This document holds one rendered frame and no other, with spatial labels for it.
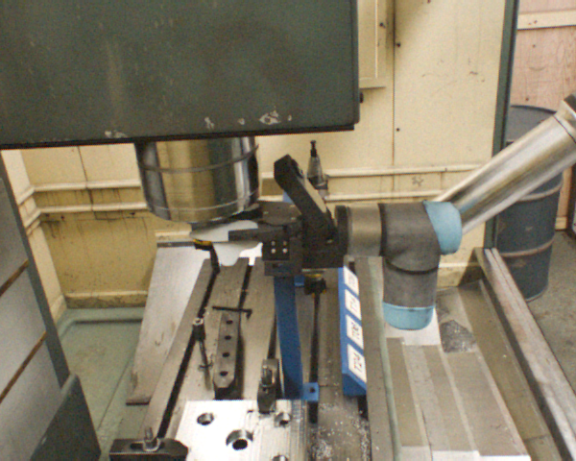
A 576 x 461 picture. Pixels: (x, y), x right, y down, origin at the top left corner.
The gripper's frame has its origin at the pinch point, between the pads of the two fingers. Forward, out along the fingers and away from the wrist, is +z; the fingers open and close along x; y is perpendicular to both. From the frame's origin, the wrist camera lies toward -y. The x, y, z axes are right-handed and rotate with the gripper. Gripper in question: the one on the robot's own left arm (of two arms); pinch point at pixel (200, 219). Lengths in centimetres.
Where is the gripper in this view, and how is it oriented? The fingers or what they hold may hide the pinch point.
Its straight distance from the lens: 81.3
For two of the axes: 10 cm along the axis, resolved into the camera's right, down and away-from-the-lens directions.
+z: -10.0, 0.2, 0.0
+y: 0.2, 8.9, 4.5
